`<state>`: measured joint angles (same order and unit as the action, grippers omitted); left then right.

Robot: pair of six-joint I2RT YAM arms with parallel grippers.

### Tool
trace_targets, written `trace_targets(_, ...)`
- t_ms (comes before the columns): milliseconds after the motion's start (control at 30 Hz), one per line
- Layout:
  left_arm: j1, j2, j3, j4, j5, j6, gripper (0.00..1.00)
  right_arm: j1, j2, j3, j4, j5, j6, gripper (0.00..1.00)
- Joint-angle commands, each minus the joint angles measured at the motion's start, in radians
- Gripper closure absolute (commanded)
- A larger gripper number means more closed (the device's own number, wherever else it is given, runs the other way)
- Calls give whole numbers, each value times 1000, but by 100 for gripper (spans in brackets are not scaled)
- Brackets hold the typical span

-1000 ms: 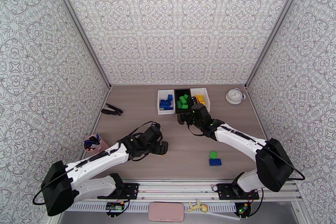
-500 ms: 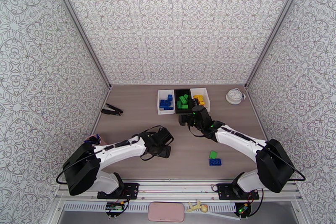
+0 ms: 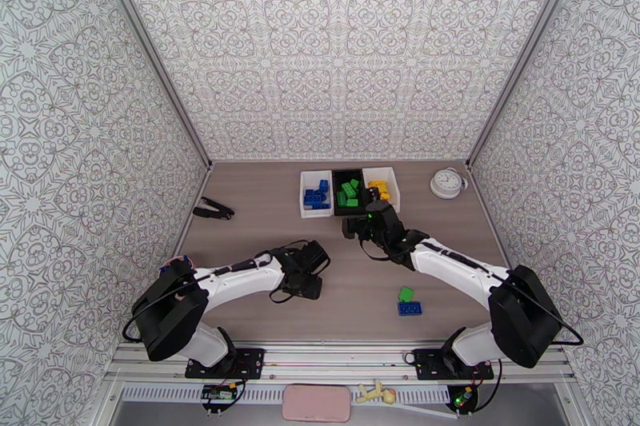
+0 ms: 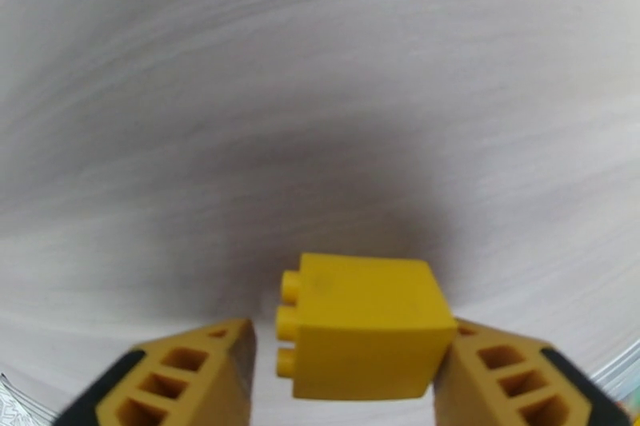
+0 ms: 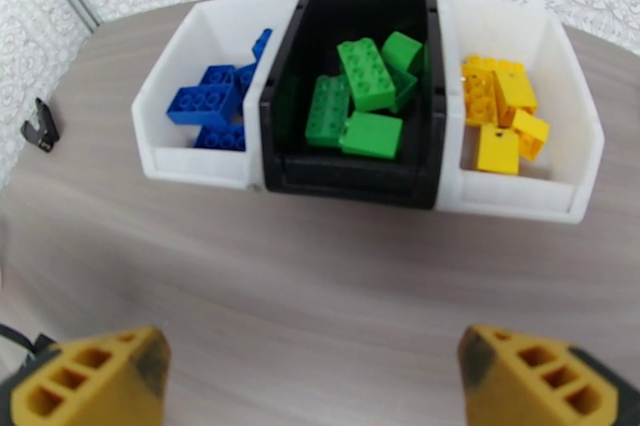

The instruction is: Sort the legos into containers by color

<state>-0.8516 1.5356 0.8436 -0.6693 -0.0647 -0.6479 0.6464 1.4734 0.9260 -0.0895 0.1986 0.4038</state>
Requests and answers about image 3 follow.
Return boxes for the white slotted cable duct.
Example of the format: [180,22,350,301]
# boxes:
[122,385,451,403]

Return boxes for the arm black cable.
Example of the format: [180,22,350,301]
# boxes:
[122,239,309,343]
[358,237,585,347]

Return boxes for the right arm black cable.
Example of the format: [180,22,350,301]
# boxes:
[358,237,585,347]

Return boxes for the white plastic bin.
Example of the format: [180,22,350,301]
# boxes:
[298,169,334,219]
[362,166,402,215]

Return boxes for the pink cup with small items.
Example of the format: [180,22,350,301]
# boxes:
[159,254,197,275]

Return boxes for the pink rounded pad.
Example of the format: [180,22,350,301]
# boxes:
[281,384,352,423]

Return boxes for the black pliers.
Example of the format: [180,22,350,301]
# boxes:
[192,196,236,221]

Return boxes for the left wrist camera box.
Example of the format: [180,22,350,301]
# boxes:
[298,241,332,274]

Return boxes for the aluminium frame rail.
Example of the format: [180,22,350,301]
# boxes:
[107,339,576,386]

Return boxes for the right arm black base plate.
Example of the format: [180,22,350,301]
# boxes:
[414,347,495,382]

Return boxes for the black plastic bin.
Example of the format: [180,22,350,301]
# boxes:
[330,169,370,217]

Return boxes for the white alarm clock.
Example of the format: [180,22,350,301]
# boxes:
[429,167,469,201]

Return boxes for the beige toy figure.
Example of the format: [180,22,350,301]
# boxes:
[355,379,397,404]

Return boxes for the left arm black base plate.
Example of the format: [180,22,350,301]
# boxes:
[185,347,266,380]

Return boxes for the aluminium corner post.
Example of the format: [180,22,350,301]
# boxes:
[86,0,214,169]
[466,0,592,169]

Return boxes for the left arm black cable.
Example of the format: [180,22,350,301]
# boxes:
[122,239,309,343]

